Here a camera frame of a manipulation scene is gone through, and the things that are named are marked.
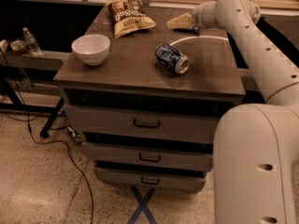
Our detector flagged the top grey drawer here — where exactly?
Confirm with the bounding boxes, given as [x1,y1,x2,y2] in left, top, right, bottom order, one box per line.
[64,105,218,144]

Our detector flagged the blue soda can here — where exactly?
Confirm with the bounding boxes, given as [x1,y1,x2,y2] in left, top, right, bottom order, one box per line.
[155,43,191,76]

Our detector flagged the clear water bottle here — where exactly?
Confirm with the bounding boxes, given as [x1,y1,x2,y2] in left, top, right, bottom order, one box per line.
[22,27,41,55]

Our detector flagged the middle grey drawer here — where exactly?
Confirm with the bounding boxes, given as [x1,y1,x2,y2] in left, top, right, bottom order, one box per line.
[82,142,213,172]

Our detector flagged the brown chip bag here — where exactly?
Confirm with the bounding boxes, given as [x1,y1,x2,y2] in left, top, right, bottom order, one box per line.
[106,0,156,38]

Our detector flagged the dark blue snack bar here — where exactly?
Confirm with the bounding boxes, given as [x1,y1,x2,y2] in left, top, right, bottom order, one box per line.
[179,29,200,35]

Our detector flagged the grey side bench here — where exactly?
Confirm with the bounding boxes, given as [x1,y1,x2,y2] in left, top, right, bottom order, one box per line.
[0,50,69,71]

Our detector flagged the bottom grey drawer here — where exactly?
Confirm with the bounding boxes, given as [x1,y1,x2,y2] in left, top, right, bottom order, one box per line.
[94,167,206,192]

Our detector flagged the small round tray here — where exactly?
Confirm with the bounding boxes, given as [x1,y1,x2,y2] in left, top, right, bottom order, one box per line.
[0,39,27,56]

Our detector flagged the black floor cable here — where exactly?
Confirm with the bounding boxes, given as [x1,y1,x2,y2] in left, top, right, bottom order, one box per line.
[0,49,95,224]

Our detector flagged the grey drawer cabinet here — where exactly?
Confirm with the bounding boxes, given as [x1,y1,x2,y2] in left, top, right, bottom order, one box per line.
[54,7,245,179]

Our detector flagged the grey drawer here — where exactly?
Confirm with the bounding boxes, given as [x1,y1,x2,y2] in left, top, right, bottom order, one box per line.
[64,105,218,144]
[82,142,213,172]
[94,167,206,192]

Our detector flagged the white bowl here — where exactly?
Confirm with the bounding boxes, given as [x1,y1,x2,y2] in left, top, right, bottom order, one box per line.
[71,34,110,65]

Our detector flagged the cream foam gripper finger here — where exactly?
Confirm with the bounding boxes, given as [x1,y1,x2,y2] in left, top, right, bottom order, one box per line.
[166,13,192,30]

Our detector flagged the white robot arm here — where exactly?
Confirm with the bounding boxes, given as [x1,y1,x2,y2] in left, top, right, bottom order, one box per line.
[188,0,299,224]

